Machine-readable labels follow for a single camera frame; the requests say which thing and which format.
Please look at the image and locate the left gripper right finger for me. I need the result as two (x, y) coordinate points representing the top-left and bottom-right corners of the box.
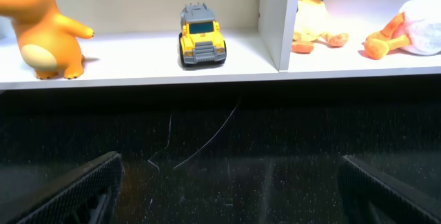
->
(337, 154), (441, 224)

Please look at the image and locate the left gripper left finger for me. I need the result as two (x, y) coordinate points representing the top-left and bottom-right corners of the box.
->
(6, 150), (125, 224)

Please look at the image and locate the white shelf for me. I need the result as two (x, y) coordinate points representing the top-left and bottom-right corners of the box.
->
(0, 0), (441, 91)

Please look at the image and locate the orange dinosaur figure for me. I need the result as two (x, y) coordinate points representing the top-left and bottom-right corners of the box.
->
(0, 0), (95, 81)

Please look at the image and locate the white plush goose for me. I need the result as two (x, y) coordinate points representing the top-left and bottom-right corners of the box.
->
(363, 0), (441, 61)

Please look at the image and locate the yellow plush duck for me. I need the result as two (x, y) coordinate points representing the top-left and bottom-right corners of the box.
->
(291, 0), (349, 54)

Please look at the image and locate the grey and yellow toy truck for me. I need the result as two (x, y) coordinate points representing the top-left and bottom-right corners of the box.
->
(178, 2), (228, 68)

